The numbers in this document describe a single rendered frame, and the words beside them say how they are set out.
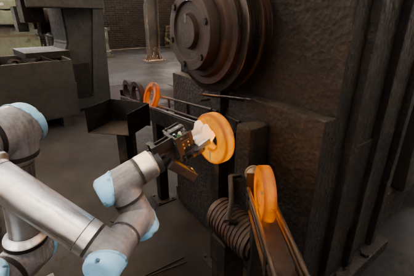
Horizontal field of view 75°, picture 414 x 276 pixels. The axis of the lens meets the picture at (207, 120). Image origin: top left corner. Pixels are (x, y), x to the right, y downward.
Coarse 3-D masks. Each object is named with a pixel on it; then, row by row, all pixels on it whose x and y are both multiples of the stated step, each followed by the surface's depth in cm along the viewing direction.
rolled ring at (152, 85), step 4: (148, 84) 179; (152, 84) 174; (156, 84) 173; (148, 88) 179; (152, 88) 179; (156, 88) 170; (144, 92) 183; (148, 92) 181; (156, 92) 169; (144, 96) 182; (148, 96) 182; (156, 96) 169; (144, 100) 181; (148, 100) 182; (152, 100) 171; (156, 100) 170; (152, 104) 170; (156, 104) 171
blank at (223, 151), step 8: (216, 112) 79; (200, 120) 82; (208, 120) 79; (216, 120) 76; (224, 120) 76; (216, 128) 76; (224, 128) 74; (216, 136) 77; (224, 136) 74; (232, 136) 75; (224, 144) 75; (232, 144) 75; (208, 152) 82; (216, 152) 79; (224, 152) 76; (232, 152) 77; (208, 160) 83; (216, 160) 80; (224, 160) 78
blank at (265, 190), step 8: (256, 168) 78; (264, 168) 73; (256, 176) 78; (264, 176) 70; (272, 176) 70; (256, 184) 78; (264, 184) 68; (272, 184) 68; (256, 192) 78; (264, 192) 68; (272, 192) 68; (256, 200) 78; (264, 200) 67; (272, 200) 67; (256, 208) 78; (264, 208) 68; (272, 208) 67; (264, 216) 68; (272, 216) 68
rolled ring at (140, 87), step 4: (132, 84) 189; (136, 84) 184; (140, 84) 184; (132, 88) 192; (140, 88) 183; (132, 92) 194; (140, 92) 182; (132, 96) 194; (136, 96) 196; (140, 96) 183; (136, 100) 194; (140, 100) 184
